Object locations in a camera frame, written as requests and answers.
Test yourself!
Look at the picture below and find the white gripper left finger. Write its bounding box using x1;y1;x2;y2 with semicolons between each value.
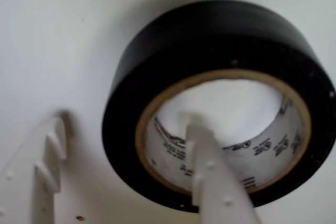
0;111;68;224

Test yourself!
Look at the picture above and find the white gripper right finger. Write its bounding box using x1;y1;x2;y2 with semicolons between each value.
185;124;265;224

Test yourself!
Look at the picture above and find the black tape roll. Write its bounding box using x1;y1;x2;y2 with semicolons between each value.
101;0;336;214

